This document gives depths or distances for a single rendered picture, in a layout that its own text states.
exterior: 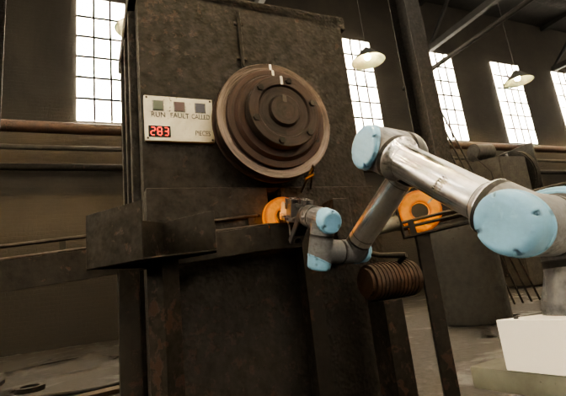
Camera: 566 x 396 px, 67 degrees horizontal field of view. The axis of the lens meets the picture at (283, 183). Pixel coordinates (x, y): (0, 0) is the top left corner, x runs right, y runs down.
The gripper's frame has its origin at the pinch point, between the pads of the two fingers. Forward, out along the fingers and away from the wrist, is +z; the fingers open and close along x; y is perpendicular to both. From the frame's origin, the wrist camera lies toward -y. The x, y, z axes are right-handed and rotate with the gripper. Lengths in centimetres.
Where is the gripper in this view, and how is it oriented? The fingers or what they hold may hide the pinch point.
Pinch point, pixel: (283, 215)
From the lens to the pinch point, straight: 160.7
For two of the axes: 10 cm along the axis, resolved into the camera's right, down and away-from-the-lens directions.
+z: -4.1, -0.5, 9.1
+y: 0.2, -10.0, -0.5
